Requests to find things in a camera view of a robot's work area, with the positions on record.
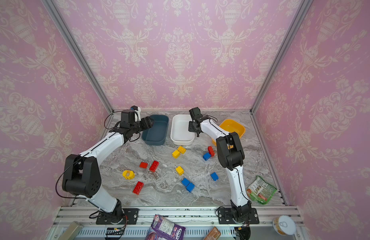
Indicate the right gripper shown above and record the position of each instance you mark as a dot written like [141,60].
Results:
[194,127]

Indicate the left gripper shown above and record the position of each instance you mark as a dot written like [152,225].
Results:
[146,124]

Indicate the dark teal container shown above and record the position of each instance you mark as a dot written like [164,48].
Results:
[156,135]

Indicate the white container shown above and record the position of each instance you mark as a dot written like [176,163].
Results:
[180,135]

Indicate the blue lego brick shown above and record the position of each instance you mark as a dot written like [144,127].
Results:
[206,156]
[185,182]
[190,187]
[214,176]

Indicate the yellow container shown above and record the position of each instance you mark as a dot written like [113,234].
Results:
[229,125]

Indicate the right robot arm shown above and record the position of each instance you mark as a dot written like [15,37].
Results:
[230,155]

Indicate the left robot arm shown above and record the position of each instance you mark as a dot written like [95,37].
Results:
[82,178]

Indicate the small red lego brick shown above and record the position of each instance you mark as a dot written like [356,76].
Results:
[143,165]

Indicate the yellow tape roll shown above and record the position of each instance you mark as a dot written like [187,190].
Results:
[128,174]

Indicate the long red lego brick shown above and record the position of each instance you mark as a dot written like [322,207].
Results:
[139,186]

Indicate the green snack bag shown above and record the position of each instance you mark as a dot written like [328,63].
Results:
[261,191]

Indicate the purple snack bag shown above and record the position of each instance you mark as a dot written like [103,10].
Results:
[163,229]

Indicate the brown snack packet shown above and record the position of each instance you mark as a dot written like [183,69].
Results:
[214,234]

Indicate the tan box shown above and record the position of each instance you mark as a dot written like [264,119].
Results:
[72,231]

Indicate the white round can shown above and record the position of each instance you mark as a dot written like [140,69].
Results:
[284,225]

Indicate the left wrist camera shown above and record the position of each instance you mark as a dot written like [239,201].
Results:
[137,111]

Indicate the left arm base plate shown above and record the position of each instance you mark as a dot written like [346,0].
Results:
[129,217]

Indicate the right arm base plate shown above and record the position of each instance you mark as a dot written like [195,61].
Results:
[226,216]

